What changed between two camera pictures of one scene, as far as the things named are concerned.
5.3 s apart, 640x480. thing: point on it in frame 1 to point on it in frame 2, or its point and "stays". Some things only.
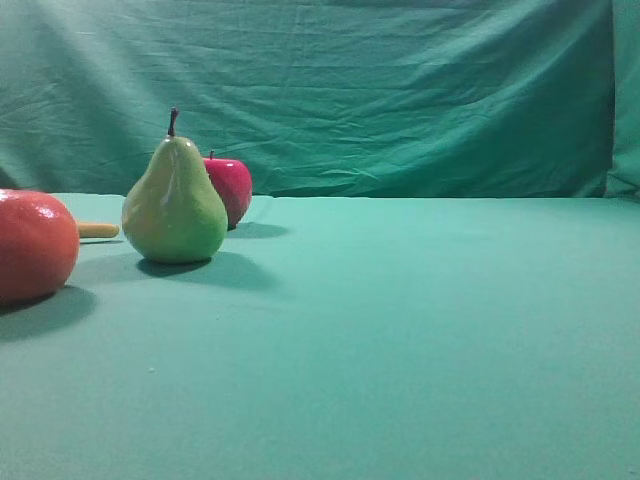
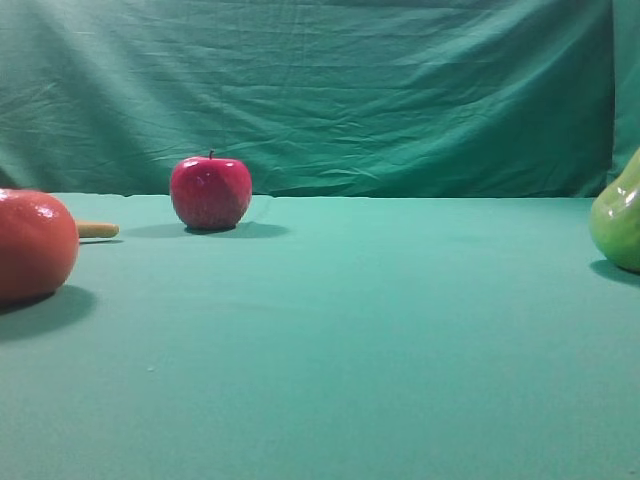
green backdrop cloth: [490, 99] stays
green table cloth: [338, 338] stays
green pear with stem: [175, 212] to [615, 220]
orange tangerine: [39, 245] stays
